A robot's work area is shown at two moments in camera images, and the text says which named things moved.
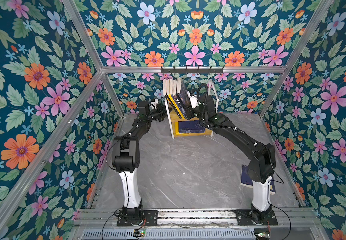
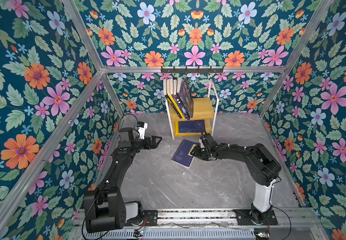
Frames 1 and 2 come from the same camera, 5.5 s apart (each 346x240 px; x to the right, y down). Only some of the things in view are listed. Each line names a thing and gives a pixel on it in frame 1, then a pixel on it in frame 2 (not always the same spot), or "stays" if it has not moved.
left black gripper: x=161 y=114 -> x=153 y=145
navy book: x=246 y=181 -> x=181 y=156
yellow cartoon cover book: x=171 y=99 stays
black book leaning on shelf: x=166 y=96 stays
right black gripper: x=189 y=113 -> x=196 y=152
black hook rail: x=192 y=70 stays
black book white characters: x=177 y=97 stays
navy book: x=191 y=127 stays
